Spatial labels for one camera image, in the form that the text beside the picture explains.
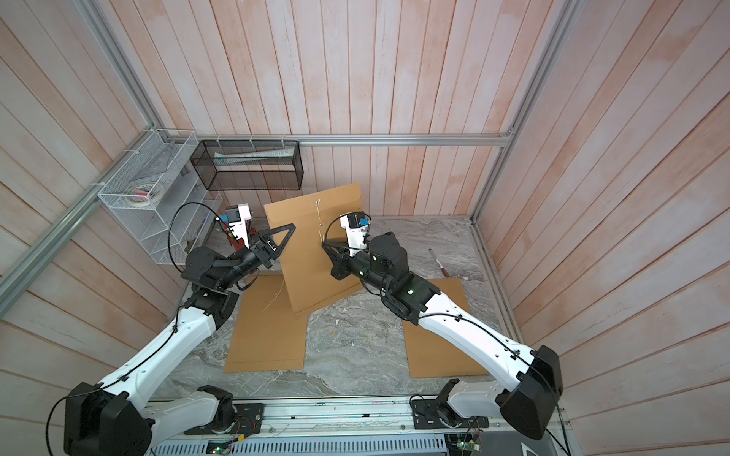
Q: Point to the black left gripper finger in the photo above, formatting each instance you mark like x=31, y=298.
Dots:
x=284, y=231
x=277, y=247

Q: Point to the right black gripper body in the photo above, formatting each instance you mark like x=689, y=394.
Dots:
x=351, y=267

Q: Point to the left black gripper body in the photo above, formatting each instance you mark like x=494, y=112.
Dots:
x=261, y=253

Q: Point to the brown kraft file bag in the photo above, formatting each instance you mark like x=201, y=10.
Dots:
x=268, y=336

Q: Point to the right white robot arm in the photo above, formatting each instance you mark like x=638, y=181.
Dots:
x=531, y=379

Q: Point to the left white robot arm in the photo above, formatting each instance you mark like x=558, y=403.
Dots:
x=114, y=416

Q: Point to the red metal pencil bucket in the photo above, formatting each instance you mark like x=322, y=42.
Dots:
x=234, y=241

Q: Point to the tape roll on shelf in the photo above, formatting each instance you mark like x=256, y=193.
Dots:
x=142, y=195

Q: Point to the black mesh wall basket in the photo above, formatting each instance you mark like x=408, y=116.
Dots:
x=249, y=165

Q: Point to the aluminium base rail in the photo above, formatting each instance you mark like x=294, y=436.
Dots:
x=353, y=419

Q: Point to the horizontal aluminium wall rail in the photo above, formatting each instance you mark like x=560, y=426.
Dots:
x=368, y=140

